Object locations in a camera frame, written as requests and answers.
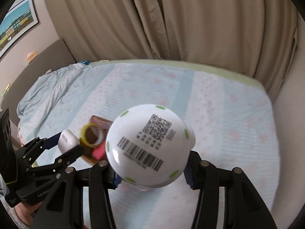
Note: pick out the grey headboard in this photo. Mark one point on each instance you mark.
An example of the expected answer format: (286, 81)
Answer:
(54, 57)

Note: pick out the framed wall picture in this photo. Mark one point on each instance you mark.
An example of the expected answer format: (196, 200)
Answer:
(17, 22)

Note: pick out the yellow tape roll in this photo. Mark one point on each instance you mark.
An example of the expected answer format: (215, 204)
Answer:
(91, 135)

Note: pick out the white fluffy sleeve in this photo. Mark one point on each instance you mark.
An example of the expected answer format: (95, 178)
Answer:
(9, 218)

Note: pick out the white earbuds case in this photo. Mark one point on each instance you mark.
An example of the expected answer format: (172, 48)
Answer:
(67, 141)

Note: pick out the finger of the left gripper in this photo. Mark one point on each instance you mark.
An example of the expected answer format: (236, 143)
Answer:
(29, 153)
(49, 172)

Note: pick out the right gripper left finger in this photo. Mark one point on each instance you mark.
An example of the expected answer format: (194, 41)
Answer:
(63, 206)

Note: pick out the crumpled blue blanket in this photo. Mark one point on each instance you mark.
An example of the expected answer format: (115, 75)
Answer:
(38, 102)

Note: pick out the blue checked bed sheet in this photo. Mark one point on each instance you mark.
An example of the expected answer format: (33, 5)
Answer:
(231, 115)

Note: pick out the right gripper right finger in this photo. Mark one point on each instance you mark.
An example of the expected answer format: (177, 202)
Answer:
(244, 207)

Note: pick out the beige curtain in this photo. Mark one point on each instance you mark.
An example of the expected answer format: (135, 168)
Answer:
(257, 38)

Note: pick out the red carton box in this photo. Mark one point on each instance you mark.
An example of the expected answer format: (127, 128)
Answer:
(99, 152)

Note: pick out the person's left hand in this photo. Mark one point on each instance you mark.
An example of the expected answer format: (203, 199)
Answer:
(24, 212)

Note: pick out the open cardboard box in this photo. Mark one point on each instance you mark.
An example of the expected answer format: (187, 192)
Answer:
(104, 124)

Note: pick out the white barcode bottle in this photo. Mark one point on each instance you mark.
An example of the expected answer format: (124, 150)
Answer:
(149, 145)

